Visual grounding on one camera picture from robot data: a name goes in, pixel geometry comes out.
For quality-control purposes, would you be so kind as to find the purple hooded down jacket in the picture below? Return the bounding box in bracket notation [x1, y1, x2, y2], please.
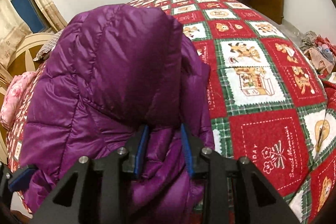
[19, 4, 214, 223]

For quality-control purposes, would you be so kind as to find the clothes pile on floor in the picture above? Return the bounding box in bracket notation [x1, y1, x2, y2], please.
[300, 31, 335, 76]

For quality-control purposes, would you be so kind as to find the pink floral folded blanket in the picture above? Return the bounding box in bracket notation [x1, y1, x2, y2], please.
[1, 71, 36, 130]

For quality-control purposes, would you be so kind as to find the red checkered teddy bedspread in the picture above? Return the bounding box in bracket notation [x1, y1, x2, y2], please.
[8, 0, 335, 223]

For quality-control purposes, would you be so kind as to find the cream wooden headboard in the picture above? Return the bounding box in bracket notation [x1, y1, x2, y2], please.
[1, 33, 54, 164]

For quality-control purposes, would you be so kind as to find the striped grey pillow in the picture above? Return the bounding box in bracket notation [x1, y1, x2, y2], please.
[33, 30, 64, 61]

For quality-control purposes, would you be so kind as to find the beige left curtain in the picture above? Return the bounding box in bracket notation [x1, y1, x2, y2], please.
[0, 0, 32, 84]

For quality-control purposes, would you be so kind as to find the window with blue pane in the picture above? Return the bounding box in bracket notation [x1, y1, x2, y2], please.
[10, 0, 52, 33]

